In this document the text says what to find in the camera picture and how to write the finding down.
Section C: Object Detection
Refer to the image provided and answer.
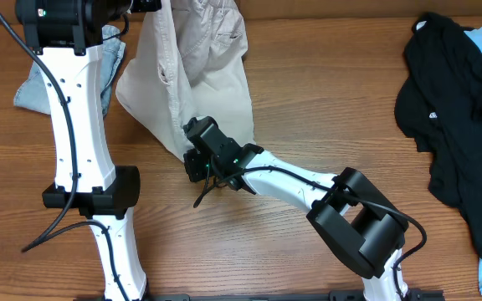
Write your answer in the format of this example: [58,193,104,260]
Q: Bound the beige khaki shorts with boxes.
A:
[115,0,254,159]

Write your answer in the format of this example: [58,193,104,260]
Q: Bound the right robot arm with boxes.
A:
[183,144,419,300]

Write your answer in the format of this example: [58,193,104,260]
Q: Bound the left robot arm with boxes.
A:
[15,0,162,300]

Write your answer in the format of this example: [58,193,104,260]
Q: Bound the folded light blue jeans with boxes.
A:
[13,24,127,119]

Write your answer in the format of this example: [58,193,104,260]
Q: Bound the black t-shirt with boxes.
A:
[395,13,482,258]

